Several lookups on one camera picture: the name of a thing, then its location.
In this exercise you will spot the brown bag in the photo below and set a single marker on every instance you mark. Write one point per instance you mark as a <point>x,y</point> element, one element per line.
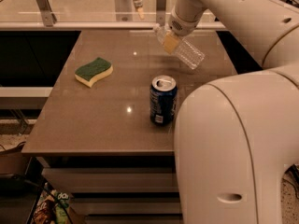
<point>12,162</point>

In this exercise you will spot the clear plastic water bottle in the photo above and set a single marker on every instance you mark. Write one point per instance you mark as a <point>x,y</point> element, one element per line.
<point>185,51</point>

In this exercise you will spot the grey drawer cabinet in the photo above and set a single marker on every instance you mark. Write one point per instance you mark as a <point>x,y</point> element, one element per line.
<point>98,144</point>

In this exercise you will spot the snack bags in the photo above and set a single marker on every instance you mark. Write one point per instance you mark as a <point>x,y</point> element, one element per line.
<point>52,207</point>

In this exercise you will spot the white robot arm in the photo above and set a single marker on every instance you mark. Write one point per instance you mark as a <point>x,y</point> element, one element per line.
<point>235,137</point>

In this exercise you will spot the metal glass bracket left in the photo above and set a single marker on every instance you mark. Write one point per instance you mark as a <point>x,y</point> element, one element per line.
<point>47,15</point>

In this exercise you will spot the green and yellow sponge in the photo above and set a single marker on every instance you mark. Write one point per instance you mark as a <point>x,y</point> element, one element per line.
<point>88,74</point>

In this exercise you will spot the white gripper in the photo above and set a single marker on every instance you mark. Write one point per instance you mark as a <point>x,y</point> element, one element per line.
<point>181,26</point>

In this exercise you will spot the blue soda can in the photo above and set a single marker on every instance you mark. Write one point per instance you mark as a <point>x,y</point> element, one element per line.
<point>163,99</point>

